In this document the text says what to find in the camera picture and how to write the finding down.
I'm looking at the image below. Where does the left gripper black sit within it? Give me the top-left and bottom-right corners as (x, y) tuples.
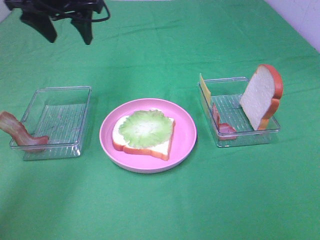
(4, 0), (104, 45)

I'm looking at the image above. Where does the toy bacon strip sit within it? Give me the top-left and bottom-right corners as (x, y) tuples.
(212, 102), (237, 141)
(0, 111), (49, 147)

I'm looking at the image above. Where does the green toy lettuce leaf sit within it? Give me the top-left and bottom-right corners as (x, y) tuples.
(112, 109), (175, 149)

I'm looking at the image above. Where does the yellow toy cheese slice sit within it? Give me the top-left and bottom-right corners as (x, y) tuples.
(199, 73), (212, 110)

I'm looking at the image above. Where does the toy bread slice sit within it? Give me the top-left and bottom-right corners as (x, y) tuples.
(112, 108), (175, 161)
(239, 64), (284, 131)

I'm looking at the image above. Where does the left clear plastic tray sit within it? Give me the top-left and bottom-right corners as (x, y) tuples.
(9, 86), (92, 161)

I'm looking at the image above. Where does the clear plastic tray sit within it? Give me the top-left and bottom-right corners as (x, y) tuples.
(198, 76), (280, 148)
(9, 86), (92, 161)

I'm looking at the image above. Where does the green tablecloth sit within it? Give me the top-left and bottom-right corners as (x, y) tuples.
(0, 0), (320, 240)

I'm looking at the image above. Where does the pink round plate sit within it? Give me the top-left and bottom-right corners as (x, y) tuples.
(99, 98), (197, 174)

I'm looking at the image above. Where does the right clear plastic tray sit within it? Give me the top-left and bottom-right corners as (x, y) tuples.
(198, 76), (280, 148)

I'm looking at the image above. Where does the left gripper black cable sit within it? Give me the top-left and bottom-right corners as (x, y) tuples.
(48, 0), (111, 24)

